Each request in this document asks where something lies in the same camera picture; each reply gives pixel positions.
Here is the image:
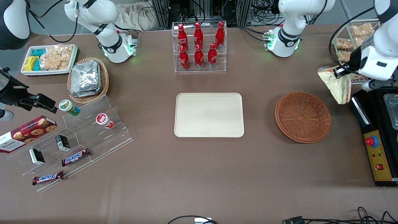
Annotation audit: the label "round brown wicker basket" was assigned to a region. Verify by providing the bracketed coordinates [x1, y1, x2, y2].
[275, 91, 332, 144]

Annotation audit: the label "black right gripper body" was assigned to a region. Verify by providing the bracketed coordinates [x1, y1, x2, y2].
[0, 67, 30, 106]

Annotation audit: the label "clear plastic container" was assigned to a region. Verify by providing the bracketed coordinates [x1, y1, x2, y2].
[383, 93, 398, 131]

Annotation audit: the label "white rectangular snack tray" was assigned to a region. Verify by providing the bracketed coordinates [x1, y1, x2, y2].
[21, 44, 78, 77]

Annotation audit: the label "oval brown wicker basket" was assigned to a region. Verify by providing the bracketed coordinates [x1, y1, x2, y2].
[67, 57, 109, 104]

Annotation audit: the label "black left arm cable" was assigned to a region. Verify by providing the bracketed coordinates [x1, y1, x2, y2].
[329, 7, 377, 75]

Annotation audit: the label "clear acrylic stepped display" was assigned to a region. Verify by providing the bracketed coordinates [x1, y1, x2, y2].
[6, 95, 134, 193]

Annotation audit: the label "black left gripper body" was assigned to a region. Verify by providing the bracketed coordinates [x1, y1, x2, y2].
[341, 46, 363, 74]

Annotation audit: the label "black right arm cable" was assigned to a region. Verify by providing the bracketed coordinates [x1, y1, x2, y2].
[29, 0, 79, 44]

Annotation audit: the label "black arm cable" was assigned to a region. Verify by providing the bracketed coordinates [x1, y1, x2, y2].
[329, 7, 377, 75]
[29, 0, 79, 44]

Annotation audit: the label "green lidded snack cup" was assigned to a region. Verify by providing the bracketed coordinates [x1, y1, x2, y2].
[59, 100, 81, 117]

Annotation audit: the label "red lidded snack cup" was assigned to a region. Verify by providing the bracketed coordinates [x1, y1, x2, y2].
[95, 113, 114, 129]

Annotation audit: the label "beige cloth bag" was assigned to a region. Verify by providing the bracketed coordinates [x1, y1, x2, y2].
[116, 3, 160, 32]

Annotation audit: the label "clear acrylic bottle rack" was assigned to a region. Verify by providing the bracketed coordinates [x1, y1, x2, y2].
[172, 21, 227, 73]

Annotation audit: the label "bagged fried snack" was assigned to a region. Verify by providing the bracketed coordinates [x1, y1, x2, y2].
[337, 50, 352, 62]
[349, 23, 375, 38]
[335, 38, 354, 50]

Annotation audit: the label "beige plastic tray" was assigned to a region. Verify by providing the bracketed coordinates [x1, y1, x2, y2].
[174, 93, 245, 138]

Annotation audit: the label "silver foil package stack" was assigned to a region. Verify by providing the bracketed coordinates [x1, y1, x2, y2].
[70, 61, 102, 98]

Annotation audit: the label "red emergency stop button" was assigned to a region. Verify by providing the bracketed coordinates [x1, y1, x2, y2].
[365, 135, 379, 148]

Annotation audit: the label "red tartan cookie box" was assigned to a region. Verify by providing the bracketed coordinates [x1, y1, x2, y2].
[0, 115, 58, 154]

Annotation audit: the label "black looped cable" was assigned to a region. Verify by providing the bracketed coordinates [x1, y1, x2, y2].
[167, 215, 219, 224]

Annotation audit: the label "black control box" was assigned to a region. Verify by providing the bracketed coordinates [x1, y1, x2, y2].
[350, 89, 398, 187]

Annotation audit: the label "yellow snack packet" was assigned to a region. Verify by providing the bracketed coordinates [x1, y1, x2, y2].
[24, 56, 39, 71]

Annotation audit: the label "triangle sandwich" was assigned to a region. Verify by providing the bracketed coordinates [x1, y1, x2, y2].
[317, 66, 352, 105]

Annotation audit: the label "red cola bottle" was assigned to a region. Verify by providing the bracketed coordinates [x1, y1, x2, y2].
[193, 22, 204, 50]
[194, 44, 205, 69]
[208, 43, 218, 68]
[179, 46, 190, 70]
[215, 21, 225, 49]
[177, 24, 189, 52]

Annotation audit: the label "black tangled cables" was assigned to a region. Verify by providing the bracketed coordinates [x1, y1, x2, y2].
[303, 207, 398, 224]

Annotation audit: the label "black base cables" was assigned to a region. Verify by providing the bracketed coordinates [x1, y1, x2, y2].
[239, 26, 271, 43]

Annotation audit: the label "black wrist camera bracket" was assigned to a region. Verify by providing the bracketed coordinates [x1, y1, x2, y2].
[362, 78, 398, 91]

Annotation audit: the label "brown Snickers bar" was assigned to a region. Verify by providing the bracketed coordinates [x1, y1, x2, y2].
[61, 148, 91, 167]
[32, 170, 65, 186]

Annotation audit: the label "clear bag of crackers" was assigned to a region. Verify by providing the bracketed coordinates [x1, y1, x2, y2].
[39, 44, 74, 71]

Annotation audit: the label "small black box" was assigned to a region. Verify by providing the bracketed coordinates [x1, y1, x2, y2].
[29, 148, 46, 166]
[55, 134, 71, 152]

